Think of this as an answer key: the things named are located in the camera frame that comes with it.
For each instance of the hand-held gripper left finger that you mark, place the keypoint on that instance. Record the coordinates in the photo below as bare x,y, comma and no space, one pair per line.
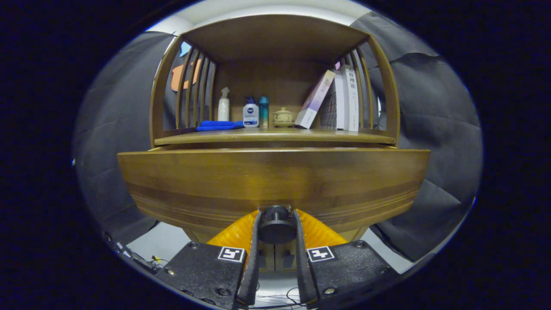
253,267

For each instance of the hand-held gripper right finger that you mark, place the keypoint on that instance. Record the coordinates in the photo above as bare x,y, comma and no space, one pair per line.
301,267

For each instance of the black round drawer knob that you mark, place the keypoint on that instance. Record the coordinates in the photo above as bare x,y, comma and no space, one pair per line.
277,224

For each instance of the brown wooden drawer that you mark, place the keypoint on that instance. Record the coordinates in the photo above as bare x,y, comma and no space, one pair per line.
275,176

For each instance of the wooden cabinet door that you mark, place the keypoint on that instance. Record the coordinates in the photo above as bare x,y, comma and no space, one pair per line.
267,258
286,258

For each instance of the brown wooden countertop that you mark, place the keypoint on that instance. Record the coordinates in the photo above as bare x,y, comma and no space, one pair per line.
275,135

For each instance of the brown wooden cabinet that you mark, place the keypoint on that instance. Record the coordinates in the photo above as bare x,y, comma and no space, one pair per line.
275,38

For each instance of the blue folded cloth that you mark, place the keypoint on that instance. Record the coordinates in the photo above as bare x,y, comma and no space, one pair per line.
217,125

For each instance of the white lotion bottle blue cap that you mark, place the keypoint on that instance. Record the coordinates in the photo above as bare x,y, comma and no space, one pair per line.
250,115

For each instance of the beige ceramic lidded cup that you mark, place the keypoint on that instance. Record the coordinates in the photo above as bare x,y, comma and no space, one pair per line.
283,116

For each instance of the slim teal bottle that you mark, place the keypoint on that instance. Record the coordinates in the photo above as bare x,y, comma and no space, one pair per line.
263,113

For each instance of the white foam pump bottle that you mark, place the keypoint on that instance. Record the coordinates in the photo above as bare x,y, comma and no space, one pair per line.
223,111

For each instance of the dark patterned book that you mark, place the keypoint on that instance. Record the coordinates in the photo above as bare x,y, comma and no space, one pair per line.
329,110

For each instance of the purple and white book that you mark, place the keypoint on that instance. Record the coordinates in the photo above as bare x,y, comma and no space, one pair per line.
316,101

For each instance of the thin white book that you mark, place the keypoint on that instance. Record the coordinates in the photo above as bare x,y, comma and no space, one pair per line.
340,101

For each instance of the white book black print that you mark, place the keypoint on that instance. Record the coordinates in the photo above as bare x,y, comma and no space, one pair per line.
352,97

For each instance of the black backdrop cloth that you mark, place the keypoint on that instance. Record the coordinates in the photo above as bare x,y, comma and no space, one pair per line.
430,112

